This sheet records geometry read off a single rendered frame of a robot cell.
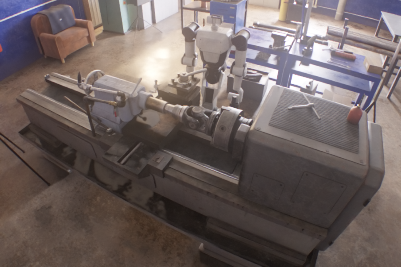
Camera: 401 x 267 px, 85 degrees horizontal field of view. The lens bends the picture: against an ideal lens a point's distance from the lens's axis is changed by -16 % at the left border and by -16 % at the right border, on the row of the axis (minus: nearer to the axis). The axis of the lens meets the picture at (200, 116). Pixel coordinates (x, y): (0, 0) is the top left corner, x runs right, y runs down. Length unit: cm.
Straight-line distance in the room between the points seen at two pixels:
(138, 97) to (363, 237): 226
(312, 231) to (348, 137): 56
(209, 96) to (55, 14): 381
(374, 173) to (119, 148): 147
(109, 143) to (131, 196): 49
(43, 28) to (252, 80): 399
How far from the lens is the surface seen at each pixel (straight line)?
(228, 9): 331
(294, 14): 679
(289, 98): 138
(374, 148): 137
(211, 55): 207
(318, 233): 152
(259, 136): 114
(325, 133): 124
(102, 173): 228
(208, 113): 151
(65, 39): 520
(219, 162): 180
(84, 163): 241
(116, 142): 180
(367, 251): 264
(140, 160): 165
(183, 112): 154
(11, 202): 308
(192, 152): 186
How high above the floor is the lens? 210
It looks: 40 degrees down
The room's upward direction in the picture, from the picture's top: straight up
